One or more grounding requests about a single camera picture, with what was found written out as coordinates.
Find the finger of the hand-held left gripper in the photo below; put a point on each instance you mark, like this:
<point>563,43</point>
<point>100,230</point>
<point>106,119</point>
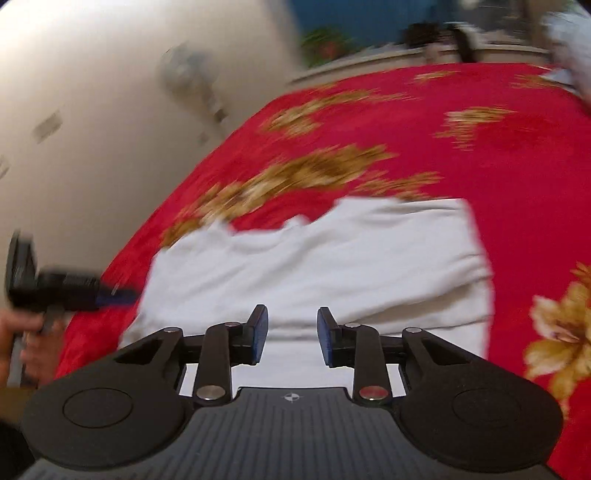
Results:
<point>115,297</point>

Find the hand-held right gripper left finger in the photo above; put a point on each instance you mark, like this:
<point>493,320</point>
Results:
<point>259,333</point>

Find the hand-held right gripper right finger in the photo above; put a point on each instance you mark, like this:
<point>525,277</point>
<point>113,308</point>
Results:
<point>325,338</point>

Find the white garment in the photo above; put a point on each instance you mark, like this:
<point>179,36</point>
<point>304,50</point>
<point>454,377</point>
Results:
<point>323,258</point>

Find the person's left hand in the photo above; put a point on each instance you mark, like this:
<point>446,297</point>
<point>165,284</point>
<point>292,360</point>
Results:
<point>39,355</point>

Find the white standing fan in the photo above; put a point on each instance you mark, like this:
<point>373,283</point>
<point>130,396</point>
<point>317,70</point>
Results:
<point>189,69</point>

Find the red floral blanket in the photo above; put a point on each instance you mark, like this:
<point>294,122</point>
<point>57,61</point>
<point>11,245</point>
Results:
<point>531,184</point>

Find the white windowsill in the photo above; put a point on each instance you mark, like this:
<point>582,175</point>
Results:
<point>369,57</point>

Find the potted green plant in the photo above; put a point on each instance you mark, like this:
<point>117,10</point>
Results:
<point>325,44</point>

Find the black bag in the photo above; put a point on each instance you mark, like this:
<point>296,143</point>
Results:
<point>422,34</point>

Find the blue curtain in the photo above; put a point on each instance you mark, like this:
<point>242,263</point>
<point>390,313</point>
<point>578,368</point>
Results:
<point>369,16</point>

